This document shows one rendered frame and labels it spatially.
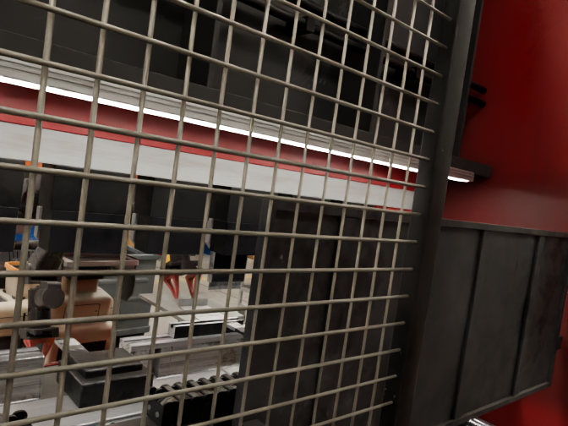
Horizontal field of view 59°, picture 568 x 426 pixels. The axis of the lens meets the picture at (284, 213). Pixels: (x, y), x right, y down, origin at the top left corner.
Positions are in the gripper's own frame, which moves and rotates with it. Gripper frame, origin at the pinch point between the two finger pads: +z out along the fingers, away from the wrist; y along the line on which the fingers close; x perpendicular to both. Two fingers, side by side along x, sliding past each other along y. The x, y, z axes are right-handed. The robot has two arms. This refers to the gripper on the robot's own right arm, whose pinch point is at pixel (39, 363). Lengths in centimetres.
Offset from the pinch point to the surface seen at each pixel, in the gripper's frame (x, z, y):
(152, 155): 2, -46, 53
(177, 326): 15.2, -9.2, 42.0
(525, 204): 110, -38, 92
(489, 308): 60, -10, 98
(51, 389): -10.0, 1.0, 32.9
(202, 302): 31.7, -13.6, 30.0
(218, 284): 26, -18, 44
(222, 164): 20, -46, 55
